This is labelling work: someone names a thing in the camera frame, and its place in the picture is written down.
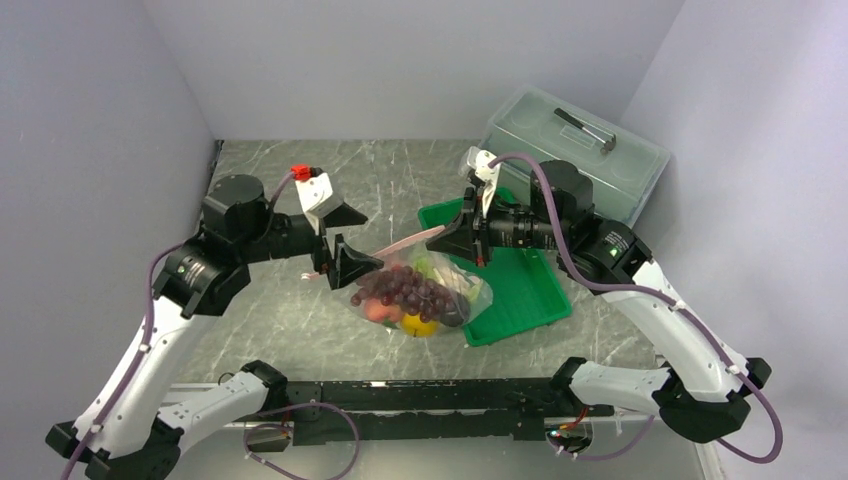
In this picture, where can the aluminium frame rail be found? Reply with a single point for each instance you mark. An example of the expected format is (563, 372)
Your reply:
(189, 293)

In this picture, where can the clear zip top bag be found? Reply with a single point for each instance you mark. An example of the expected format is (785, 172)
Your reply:
(400, 253)

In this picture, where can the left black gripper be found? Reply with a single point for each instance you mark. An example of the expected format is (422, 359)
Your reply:
(348, 263)

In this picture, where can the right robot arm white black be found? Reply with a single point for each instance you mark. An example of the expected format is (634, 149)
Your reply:
(701, 389)

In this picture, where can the purple grape bunch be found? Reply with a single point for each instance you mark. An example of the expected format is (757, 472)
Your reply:
(403, 286)

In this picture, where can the pale green lidded storage box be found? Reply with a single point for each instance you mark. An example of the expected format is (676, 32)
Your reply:
(623, 167)

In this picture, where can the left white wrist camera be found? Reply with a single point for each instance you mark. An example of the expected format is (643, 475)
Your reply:
(316, 194)

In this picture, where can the pink peach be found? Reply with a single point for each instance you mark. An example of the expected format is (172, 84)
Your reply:
(376, 312)

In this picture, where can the yellow orange fruit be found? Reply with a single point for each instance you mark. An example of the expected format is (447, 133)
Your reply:
(414, 326)

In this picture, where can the dark purple mangosteen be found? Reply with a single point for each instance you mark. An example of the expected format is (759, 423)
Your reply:
(456, 313)

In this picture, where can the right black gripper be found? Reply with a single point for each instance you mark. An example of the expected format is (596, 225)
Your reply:
(468, 238)

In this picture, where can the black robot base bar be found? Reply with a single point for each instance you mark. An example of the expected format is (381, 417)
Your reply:
(522, 409)

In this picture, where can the green plastic tray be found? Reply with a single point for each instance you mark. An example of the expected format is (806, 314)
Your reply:
(526, 294)

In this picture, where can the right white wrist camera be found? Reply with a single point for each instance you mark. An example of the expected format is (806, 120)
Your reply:
(476, 166)

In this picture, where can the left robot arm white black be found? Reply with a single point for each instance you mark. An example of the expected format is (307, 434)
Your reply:
(238, 226)

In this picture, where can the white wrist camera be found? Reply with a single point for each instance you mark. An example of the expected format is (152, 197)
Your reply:
(316, 194)
(476, 166)

